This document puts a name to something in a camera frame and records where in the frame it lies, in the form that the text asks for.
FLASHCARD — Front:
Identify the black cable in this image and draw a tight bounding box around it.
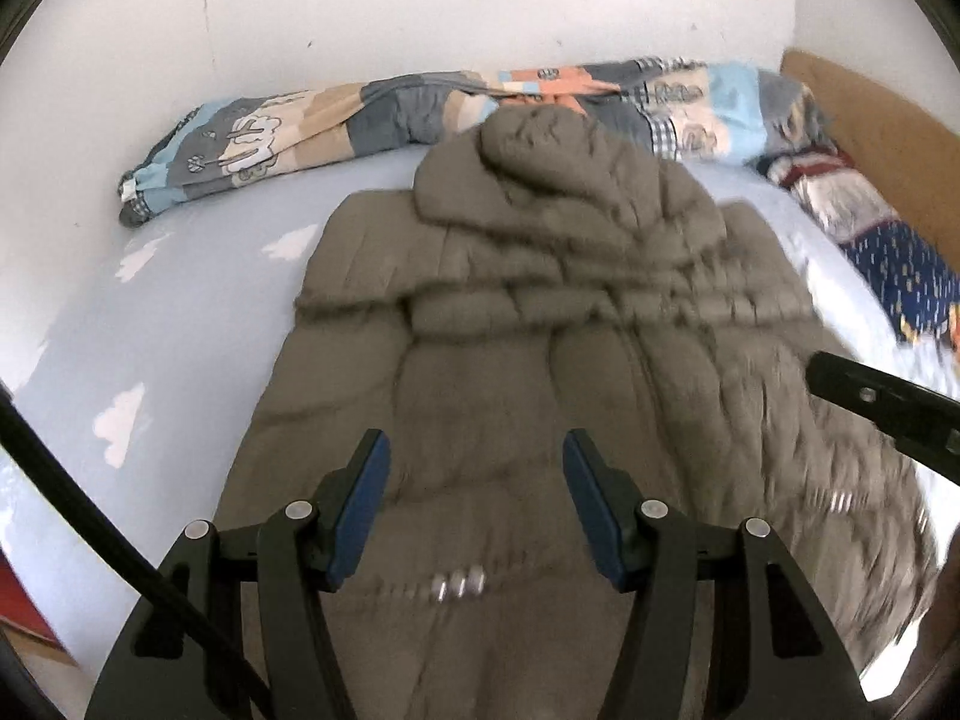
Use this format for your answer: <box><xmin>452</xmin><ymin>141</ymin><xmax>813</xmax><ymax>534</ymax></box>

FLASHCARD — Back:
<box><xmin>0</xmin><ymin>390</ymin><xmax>271</xmax><ymax>720</ymax></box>

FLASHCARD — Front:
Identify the bed with light blue sheet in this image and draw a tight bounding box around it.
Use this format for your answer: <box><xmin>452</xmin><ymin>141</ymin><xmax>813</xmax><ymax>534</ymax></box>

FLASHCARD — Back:
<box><xmin>0</xmin><ymin>142</ymin><xmax>960</xmax><ymax>698</ymax></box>

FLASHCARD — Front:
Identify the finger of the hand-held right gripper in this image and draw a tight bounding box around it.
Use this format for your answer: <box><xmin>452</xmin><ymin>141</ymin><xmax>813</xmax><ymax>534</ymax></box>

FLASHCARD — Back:
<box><xmin>806</xmin><ymin>351</ymin><xmax>960</xmax><ymax>482</ymax></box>

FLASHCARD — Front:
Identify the olive quilted hooded jacket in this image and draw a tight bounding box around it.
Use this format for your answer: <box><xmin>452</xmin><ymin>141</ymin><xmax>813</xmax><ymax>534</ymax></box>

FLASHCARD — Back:
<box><xmin>214</xmin><ymin>105</ymin><xmax>938</xmax><ymax>720</ymax></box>

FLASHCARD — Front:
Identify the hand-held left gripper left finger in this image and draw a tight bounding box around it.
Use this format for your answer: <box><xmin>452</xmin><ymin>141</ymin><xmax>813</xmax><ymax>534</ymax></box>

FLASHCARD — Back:
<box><xmin>84</xmin><ymin>427</ymin><xmax>392</xmax><ymax>720</ymax></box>

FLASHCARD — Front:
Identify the wooden headboard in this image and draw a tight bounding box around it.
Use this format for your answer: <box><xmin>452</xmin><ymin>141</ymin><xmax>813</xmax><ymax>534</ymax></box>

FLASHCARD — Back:
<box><xmin>780</xmin><ymin>49</ymin><xmax>960</xmax><ymax>188</ymax></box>

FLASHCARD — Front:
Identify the patchwork cartoon print quilt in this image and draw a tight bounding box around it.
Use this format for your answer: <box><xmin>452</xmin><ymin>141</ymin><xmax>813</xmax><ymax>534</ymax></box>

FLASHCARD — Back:
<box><xmin>116</xmin><ymin>56</ymin><xmax>833</xmax><ymax>230</ymax></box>

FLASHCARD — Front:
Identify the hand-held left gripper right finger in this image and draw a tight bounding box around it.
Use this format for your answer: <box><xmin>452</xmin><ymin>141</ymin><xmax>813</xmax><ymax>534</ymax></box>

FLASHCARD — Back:
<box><xmin>562</xmin><ymin>427</ymin><xmax>875</xmax><ymax>720</ymax></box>

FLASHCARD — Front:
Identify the navy star print pillow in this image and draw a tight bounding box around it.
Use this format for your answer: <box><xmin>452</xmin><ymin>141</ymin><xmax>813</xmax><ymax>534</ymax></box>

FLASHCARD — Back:
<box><xmin>757</xmin><ymin>150</ymin><xmax>960</xmax><ymax>346</ymax></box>

